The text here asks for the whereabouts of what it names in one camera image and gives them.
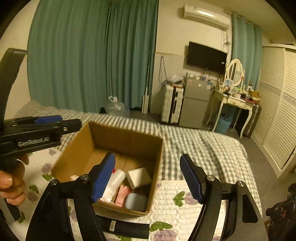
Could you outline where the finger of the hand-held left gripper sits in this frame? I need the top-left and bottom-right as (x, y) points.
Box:
(3, 115), (63, 127)
(17, 119), (82, 136)

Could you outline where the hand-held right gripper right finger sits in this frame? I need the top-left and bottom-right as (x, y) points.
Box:
(180, 153), (265, 241)

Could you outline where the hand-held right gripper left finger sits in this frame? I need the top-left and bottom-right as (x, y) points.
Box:
(25, 152), (115, 241)

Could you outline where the large white bottle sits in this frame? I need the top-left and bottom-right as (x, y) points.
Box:
(105, 169), (126, 197)

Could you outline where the pink box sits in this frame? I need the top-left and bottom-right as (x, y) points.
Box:
(115, 185), (132, 208)

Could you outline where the white cube box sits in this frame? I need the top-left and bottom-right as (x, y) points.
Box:
(126, 167), (152, 189)

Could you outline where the blue-grey case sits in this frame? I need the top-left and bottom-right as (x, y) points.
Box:
(125, 193), (148, 212)

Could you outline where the dark brown object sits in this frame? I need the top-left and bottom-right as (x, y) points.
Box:
(132, 185), (151, 197)

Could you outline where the brown cardboard box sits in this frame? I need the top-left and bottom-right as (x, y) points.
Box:
(50, 121), (164, 217)

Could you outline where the person's left hand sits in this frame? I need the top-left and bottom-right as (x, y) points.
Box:
(0, 154), (29, 207)

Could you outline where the white floral quilt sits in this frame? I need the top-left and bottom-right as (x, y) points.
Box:
(14, 146), (264, 241)

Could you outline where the grey checked bedsheet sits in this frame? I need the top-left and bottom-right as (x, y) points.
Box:
(14, 100), (255, 209)

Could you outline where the clear water jug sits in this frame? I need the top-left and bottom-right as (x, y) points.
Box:
(106, 95), (130, 118)

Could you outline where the long black box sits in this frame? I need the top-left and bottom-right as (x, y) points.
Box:
(96, 214), (150, 239)

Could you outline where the blue basket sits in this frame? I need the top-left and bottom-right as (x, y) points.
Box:
(216, 113), (233, 134)

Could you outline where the wide teal curtain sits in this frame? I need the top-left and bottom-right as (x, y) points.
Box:
(27, 0), (159, 114)

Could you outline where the grey fridge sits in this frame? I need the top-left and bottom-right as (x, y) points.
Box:
(179, 77), (212, 129)

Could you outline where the white suitcase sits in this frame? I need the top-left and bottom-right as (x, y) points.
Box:
(161, 83), (185, 123)

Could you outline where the dark suitcase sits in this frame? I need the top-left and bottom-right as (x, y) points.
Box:
(243, 104), (262, 139)

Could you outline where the white dressing table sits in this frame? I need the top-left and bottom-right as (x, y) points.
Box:
(206, 88), (260, 138)

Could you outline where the dark patterned cloth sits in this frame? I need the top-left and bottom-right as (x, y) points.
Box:
(265, 186), (296, 241)

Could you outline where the clear plastic bag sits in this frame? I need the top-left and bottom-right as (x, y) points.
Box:
(165, 75), (183, 85)

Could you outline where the white louvred wardrobe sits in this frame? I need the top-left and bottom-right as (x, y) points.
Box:
(251, 44), (296, 178)

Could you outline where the white oval mirror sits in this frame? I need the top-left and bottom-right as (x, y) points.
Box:
(224, 59), (245, 87)

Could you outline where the narrow teal curtain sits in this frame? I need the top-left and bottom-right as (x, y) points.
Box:
(231, 13), (263, 91)

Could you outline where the white air conditioner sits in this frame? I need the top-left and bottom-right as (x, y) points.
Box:
(183, 4), (232, 30)

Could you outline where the hanging wall cable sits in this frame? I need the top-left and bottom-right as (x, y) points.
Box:
(158, 56), (168, 86)

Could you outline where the black wall television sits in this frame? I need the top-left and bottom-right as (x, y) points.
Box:
(186, 41), (228, 75)

